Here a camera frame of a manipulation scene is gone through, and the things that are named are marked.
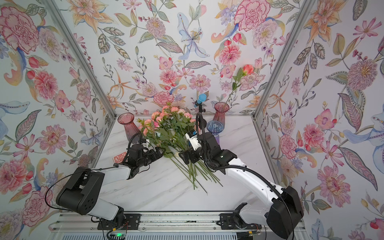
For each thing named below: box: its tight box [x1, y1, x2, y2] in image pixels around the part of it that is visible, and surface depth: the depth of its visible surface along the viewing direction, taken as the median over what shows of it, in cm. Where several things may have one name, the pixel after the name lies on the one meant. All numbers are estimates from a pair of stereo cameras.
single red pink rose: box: [226, 64, 254, 105], surface depth 92 cm
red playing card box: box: [113, 151, 127, 164], surface depth 97 cm
